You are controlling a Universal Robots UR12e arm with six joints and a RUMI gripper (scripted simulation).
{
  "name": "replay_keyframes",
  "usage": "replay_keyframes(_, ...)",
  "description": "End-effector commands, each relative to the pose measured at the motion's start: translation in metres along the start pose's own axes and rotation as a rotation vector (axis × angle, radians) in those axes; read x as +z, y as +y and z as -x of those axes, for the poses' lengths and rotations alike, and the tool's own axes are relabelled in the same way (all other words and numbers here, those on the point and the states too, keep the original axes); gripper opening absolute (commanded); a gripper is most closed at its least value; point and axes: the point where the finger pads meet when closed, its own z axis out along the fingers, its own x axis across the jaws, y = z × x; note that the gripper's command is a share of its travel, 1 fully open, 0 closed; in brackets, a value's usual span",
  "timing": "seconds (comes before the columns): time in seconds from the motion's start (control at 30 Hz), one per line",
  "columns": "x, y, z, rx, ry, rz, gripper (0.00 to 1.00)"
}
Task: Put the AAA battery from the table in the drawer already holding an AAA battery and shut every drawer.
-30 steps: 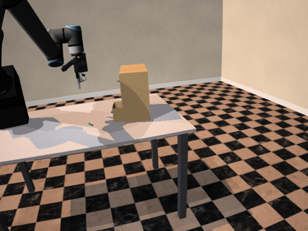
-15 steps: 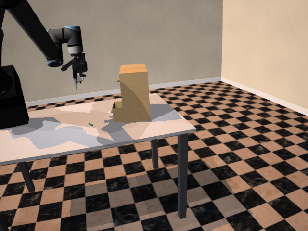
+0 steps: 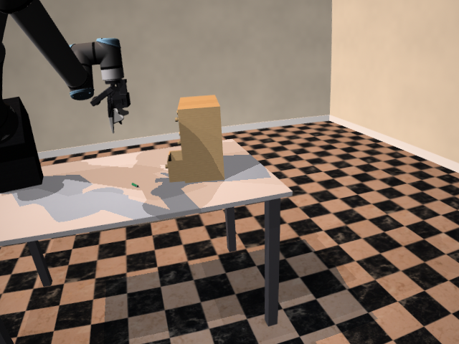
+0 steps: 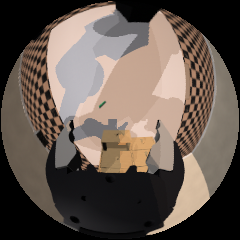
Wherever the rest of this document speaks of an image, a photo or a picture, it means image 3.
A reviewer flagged light wooden chest of drawers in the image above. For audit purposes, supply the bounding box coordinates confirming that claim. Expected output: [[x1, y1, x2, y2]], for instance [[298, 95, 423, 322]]
[[177, 95, 224, 183]]

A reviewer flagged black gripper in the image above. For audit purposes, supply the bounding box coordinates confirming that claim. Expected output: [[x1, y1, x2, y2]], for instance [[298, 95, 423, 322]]
[[105, 79, 131, 133]]

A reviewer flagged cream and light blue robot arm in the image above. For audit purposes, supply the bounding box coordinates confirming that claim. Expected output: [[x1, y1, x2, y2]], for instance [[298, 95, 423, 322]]
[[0, 0, 124, 144]]

